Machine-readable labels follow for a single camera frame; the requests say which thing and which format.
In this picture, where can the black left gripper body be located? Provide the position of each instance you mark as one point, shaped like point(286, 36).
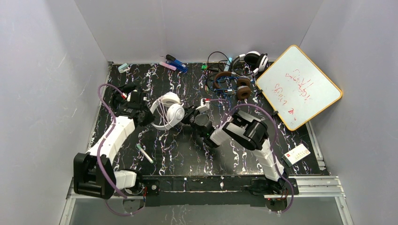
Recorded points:
point(144, 114)

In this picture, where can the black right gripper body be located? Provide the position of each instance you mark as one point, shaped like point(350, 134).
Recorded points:
point(189, 114)

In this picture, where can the white headphones with white cable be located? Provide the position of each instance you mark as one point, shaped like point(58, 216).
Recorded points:
point(170, 103)

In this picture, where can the brown headphones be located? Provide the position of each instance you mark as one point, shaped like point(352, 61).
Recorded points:
point(243, 85)

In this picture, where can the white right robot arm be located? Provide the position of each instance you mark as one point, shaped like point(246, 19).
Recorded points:
point(245, 129)

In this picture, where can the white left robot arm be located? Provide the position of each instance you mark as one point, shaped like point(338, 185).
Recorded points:
point(93, 171)

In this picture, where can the black and white headphones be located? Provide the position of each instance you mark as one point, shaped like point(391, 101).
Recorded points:
point(258, 62)

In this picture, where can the white marker pen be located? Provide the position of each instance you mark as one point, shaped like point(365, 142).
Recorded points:
point(138, 146)

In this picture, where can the blue stapler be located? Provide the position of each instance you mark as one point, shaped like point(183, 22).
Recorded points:
point(171, 60)

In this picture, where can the light blue small gadget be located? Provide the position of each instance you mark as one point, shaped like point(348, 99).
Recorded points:
point(228, 64)

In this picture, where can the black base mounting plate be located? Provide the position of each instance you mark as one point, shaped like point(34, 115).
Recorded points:
point(253, 190)

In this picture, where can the white box with red label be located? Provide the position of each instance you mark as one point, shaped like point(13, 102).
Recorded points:
point(296, 154)

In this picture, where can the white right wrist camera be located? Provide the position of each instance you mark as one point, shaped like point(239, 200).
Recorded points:
point(204, 105)

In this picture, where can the whiteboard with orange frame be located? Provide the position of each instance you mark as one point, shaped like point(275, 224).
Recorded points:
point(296, 88)

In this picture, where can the aluminium frame rail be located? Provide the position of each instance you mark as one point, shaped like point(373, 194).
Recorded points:
point(304, 186)

